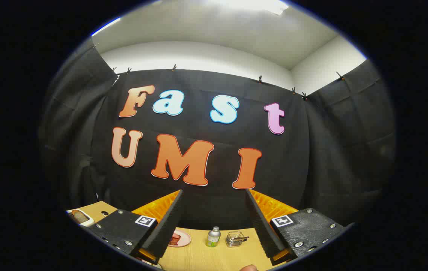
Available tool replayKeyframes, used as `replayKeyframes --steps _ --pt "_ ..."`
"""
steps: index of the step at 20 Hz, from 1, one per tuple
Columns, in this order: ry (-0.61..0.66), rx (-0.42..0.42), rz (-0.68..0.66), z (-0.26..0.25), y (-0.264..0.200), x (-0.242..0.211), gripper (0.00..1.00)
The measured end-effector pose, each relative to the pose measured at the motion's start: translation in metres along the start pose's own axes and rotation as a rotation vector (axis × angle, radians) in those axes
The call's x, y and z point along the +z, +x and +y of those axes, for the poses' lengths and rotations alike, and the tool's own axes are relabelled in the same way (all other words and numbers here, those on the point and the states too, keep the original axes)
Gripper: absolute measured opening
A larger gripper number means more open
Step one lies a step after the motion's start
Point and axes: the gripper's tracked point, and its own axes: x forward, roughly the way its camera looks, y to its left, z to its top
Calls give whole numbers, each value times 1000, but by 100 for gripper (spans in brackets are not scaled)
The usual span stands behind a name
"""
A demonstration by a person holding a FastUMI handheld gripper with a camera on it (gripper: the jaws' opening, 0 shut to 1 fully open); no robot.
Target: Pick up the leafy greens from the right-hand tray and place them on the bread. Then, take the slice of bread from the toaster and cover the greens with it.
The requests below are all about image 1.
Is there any ceiling light panel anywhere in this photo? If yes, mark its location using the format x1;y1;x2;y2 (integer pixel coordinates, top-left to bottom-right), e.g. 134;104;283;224
214;0;289;15

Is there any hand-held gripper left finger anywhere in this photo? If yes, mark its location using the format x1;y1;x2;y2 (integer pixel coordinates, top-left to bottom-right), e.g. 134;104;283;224
88;189;183;265

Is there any row of cloth clips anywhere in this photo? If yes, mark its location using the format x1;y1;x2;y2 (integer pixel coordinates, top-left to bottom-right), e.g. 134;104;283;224
93;43;346;101

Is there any wire mesh basket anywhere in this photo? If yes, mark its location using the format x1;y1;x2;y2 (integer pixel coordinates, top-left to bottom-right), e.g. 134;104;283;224
225;231;245;248

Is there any cream white toaster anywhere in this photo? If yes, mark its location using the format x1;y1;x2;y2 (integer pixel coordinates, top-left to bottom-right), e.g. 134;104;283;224
67;209;96;227

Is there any pink plate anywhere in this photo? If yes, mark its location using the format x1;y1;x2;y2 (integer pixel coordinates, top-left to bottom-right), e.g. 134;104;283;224
169;230;192;248

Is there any green label bottle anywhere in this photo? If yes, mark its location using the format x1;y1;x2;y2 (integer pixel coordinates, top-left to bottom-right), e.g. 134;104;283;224
206;226;221;248

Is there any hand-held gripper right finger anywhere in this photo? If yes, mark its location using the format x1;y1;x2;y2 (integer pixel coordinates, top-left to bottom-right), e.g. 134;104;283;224
245;189;350;266

